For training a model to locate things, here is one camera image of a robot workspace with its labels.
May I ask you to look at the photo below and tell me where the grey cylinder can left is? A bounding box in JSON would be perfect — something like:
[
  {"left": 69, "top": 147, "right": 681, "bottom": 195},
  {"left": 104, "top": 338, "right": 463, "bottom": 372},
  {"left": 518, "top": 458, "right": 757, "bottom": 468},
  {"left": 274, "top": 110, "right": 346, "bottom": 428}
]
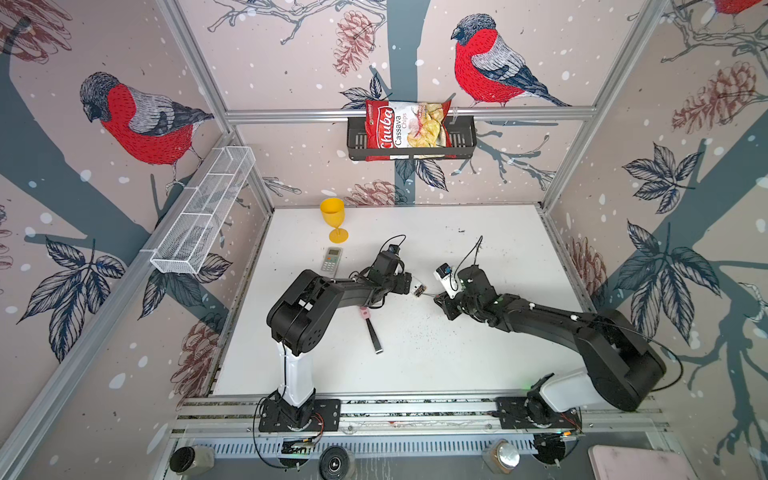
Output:
[{"left": 169, "top": 445, "right": 215, "bottom": 476}]

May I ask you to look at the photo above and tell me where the red cassava chips bag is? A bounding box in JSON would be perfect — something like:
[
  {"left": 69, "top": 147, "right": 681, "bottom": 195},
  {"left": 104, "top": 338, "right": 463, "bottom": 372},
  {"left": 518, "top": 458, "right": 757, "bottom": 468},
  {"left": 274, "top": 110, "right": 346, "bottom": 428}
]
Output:
[{"left": 365, "top": 100, "right": 453, "bottom": 150}]

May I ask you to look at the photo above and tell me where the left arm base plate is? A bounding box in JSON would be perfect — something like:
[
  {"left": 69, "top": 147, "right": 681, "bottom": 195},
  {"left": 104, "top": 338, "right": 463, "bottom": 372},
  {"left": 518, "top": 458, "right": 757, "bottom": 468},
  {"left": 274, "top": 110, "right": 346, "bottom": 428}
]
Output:
[{"left": 256, "top": 397, "right": 341, "bottom": 433}]

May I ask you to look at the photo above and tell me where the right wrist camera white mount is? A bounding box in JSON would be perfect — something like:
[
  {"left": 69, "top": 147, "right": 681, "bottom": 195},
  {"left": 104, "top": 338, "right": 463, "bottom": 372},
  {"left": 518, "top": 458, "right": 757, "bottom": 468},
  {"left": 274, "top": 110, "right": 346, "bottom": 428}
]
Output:
[{"left": 434, "top": 263, "right": 461, "bottom": 299}]

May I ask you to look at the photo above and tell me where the yellow plastic goblet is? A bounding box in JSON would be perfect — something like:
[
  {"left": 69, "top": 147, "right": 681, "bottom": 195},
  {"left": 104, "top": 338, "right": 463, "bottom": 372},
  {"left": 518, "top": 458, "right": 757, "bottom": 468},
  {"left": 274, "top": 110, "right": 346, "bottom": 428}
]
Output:
[{"left": 320, "top": 198, "right": 349, "bottom": 244}]

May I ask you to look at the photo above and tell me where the black wall basket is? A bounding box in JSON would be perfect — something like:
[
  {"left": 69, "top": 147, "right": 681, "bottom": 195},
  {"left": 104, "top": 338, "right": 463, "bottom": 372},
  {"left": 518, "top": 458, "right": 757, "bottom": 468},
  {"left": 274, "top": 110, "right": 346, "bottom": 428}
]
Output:
[{"left": 346, "top": 116, "right": 477, "bottom": 161}]

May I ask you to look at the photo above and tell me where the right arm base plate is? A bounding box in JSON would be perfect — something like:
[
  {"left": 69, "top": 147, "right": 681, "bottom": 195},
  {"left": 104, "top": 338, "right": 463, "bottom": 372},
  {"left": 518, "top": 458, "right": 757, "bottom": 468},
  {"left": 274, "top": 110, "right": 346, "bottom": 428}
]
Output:
[{"left": 495, "top": 397, "right": 582, "bottom": 430}]

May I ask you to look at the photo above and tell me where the grey small remote control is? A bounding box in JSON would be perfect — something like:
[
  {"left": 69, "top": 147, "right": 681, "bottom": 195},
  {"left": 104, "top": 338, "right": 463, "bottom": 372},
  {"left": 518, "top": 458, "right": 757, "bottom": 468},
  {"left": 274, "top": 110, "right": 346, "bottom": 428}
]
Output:
[{"left": 320, "top": 247, "right": 343, "bottom": 277}]

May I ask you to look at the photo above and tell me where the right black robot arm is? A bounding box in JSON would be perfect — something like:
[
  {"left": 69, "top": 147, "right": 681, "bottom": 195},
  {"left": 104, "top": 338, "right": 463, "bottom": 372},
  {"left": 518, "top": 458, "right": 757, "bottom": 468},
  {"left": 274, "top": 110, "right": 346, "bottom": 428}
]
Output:
[{"left": 434, "top": 263, "right": 667, "bottom": 427}]

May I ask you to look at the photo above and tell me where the silver topped jar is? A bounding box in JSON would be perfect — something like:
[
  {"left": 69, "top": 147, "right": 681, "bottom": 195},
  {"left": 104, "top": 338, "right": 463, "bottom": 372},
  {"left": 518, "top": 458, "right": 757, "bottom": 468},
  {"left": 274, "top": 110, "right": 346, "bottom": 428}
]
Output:
[{"left": 482, "top": 439, "right": 521, "bottom": 475}]

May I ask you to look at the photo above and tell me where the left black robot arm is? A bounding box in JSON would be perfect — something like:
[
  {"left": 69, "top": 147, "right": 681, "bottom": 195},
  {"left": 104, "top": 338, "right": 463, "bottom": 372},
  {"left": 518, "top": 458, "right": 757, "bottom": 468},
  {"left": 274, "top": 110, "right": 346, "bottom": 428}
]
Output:
[{"left": 266, "top": 244, "right": 412, "bottom": 430}]

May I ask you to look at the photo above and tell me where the white wire wall basket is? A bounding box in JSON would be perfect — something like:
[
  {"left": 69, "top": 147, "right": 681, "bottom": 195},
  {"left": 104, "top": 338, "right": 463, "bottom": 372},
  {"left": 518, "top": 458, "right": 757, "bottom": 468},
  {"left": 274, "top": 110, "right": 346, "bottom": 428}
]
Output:
[{"left": 151, "top": 146, "right": 255, "bottom": 275}]

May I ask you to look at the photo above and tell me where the black round speaker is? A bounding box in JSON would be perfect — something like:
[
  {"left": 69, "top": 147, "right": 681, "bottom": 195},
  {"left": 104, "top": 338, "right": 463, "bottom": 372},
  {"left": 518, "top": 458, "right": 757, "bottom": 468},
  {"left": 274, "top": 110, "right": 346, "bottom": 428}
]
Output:
[{"left": 318, "top": 445, "right": 356, "bottom": 480}]

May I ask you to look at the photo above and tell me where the pink board corner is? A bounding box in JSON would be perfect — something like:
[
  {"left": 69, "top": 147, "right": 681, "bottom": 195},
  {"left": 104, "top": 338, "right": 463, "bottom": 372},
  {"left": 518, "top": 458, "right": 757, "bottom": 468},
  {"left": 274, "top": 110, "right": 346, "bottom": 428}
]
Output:
[{"left": 588, "top": 445, "right": 697, "bottom": 480}]

